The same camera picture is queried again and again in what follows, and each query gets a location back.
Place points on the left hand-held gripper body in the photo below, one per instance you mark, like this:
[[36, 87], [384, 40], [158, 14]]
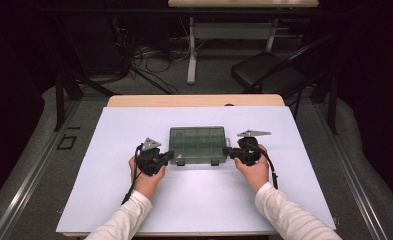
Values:
[[150, 160]]

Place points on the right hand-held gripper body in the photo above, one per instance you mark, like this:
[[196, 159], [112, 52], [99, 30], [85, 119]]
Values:
[[249, 151]]

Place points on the clear grey compartment storage box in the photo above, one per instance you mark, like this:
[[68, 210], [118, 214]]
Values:
[[197, 145]]

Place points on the person's right hand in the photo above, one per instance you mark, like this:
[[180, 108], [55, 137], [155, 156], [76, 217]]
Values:
[[255, 175]]

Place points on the person's left hand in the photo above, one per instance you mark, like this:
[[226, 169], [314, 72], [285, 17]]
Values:
[[147, 185]]

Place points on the black folding chair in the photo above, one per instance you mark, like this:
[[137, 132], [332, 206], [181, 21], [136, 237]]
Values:
[[260, 71]]

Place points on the black metal stand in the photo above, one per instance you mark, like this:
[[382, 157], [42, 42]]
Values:
[[332, 103], [60, 100]]

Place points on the white desk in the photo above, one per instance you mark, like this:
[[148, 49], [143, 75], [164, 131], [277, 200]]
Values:
[[230, 30]]

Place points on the silver floor rail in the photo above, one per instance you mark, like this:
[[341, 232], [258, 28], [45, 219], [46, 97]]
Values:
[[27, 180], [354, 180]]

